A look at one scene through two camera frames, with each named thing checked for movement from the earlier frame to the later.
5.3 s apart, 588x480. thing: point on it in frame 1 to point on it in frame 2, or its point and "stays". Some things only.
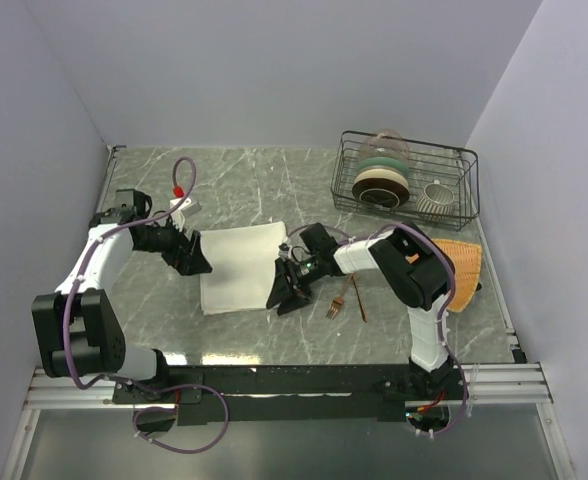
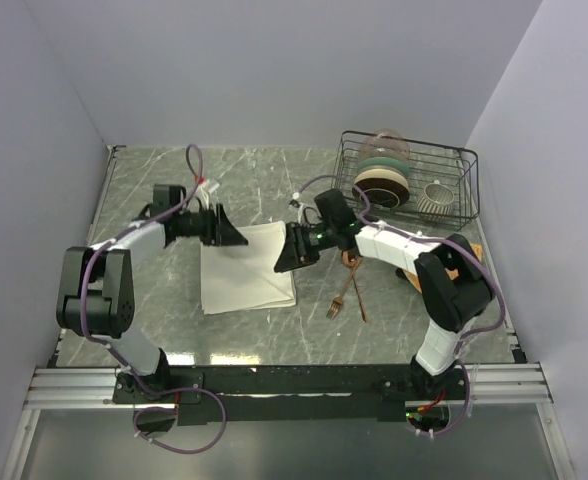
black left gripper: x=186 y=256 to x=218 y=229
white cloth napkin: x=243 y=262 stays
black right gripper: x=283 y=288 to x=296 y=252
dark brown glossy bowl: x=381 y=192 stays
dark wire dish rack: x=411 y=180 stays
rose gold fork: x=337 y=302 stays
